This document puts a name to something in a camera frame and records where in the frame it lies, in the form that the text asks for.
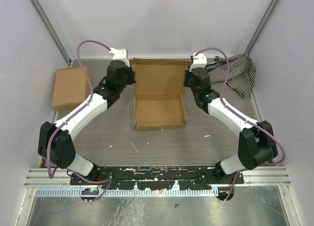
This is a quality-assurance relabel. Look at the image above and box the aluminium corner post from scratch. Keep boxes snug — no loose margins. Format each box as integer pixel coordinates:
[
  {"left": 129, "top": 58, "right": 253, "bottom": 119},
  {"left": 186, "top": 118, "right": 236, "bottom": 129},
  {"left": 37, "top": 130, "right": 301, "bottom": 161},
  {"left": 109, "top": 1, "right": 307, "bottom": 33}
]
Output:
[
  {"left": 29, "top": 0, "right": 73, "bottom": 66},
  {"left": 245, "top": 0, "right": 281, "bottom": 54}
]

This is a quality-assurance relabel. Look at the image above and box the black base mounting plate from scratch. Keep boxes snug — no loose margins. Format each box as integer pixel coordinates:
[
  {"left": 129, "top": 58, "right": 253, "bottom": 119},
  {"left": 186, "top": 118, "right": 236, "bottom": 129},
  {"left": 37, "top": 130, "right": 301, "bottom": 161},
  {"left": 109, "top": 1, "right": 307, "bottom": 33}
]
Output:
[{"left": 70, "top": 165, "right": 245, "bottom": 190}]

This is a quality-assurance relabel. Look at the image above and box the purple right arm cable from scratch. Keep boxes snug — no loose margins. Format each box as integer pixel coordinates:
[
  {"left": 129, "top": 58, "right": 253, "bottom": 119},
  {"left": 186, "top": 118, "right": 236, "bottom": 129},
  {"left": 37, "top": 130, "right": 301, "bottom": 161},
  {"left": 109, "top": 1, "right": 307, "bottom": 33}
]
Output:
[{"left": 191, "top": 48, "right": 287, "bottom": 201}]

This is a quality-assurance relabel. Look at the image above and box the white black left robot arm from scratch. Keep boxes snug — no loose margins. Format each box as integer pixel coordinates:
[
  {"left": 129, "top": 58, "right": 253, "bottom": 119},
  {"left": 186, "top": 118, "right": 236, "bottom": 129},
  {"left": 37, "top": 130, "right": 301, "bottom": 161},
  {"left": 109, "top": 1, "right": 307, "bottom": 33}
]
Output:
[{"left": 38, "top": 59, "right": 135, "bottom": 185}]

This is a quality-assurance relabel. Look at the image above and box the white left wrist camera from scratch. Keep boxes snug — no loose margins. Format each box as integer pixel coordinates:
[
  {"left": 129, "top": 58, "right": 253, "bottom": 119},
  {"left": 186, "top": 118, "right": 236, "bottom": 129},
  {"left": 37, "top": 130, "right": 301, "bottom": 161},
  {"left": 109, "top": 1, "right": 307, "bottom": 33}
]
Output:
[{"left": 109, "top": 48, "right": 130, "bottom": 67}]

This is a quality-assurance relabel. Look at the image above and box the black white striped cloth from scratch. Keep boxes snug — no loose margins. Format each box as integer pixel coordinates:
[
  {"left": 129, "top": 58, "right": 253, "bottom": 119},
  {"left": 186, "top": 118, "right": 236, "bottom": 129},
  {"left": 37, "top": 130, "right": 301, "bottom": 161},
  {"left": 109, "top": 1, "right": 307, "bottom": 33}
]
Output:
[{"left": 206, "top": 53, "right": 257, "bottom": 99}]

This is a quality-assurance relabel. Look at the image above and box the closed brown cardboard box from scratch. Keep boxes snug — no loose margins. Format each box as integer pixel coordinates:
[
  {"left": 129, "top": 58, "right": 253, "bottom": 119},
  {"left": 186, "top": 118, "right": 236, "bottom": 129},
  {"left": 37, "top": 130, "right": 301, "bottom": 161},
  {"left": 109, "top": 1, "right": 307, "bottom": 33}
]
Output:
[{"left": 52, "top": 66, "right": 92, "bottom": 111}]

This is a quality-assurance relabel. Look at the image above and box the left aluminium corner post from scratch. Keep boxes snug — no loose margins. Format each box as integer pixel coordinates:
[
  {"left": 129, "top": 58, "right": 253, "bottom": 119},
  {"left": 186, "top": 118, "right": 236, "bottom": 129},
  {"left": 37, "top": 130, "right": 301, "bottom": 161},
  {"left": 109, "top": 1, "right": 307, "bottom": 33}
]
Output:
[{"left": 29, "top": 0, "right": 73, "bottom": 66}]

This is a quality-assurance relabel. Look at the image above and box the right aluminium corner post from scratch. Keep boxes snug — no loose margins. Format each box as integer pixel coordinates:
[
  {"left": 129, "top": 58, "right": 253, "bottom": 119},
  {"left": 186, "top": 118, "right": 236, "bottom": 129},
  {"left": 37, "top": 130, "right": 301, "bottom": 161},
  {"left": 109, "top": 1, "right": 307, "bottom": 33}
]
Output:
[{"left": 245, "top": 0, "right": 281, "bottom": 54}]

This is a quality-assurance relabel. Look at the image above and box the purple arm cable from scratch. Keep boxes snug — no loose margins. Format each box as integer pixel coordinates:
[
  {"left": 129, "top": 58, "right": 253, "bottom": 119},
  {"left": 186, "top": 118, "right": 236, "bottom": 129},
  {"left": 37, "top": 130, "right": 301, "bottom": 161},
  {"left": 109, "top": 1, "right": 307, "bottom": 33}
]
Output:
[
  {"left": 46, "top": 40, "right": 113, "bottom": 204},
  {"left": 191, "top": 48, "right": 287, "bottom": 201}
]

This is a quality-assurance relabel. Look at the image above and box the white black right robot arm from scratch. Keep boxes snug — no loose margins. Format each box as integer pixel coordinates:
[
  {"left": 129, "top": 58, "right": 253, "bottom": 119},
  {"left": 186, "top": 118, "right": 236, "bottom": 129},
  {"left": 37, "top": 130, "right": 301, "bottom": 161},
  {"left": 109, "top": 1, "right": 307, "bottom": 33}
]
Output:
[{"left": 184, "top": 68, "right": 278, "bottom": 184}]

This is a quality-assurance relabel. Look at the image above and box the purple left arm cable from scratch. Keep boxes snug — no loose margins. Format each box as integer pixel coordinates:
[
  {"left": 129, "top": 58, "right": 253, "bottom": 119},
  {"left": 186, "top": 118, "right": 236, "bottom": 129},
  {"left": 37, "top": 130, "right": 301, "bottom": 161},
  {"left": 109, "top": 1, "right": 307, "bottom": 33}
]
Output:
[{"left": 46, "top": 40, "right": 113, "bottom": 204}]

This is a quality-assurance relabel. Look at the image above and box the brown cardboard box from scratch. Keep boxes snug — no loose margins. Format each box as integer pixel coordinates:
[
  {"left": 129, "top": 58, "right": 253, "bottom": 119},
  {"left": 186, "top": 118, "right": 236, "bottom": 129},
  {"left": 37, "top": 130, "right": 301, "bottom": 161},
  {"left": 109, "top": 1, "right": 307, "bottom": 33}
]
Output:
[
  {"left": 52, "top": 66, "right": 92, "bottom": 111},
  {"left": 130, "top": 58, "right": 191, "bottom": 130}
]

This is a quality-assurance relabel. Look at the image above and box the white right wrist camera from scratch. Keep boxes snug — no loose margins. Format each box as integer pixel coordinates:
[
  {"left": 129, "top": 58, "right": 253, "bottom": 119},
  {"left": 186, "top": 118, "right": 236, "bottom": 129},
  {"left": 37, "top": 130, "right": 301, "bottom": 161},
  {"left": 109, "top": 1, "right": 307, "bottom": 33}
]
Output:
[{"left": 189, "top": 53, "right": 207, "bottom": 72}]

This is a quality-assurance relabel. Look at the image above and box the white slotted cable duct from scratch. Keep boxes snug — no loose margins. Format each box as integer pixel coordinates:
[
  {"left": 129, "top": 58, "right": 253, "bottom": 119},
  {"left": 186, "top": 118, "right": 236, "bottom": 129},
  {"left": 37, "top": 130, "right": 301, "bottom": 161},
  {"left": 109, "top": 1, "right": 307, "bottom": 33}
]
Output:
[{"left": 35, "top": 188, "right": 218, "bottom": 198}]

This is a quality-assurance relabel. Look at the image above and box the aluminium front rail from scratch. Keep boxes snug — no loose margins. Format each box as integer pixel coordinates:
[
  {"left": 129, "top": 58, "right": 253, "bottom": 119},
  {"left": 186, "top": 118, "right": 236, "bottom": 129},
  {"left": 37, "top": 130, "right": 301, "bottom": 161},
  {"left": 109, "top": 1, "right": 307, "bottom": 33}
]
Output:
[{"left": 24, "top": 166, "right": 291, "bottom": 187}]

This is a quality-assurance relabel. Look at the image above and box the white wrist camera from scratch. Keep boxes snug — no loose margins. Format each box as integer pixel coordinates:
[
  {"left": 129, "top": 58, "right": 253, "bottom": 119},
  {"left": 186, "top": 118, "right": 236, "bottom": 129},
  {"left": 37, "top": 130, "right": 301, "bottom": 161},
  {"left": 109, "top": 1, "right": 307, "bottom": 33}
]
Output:
[
  {"left": 189, "top": 53, "right": 207, "bottom": 72},
  {"left": 109, "top": 48, "right": 130, "bottom": 67}
]

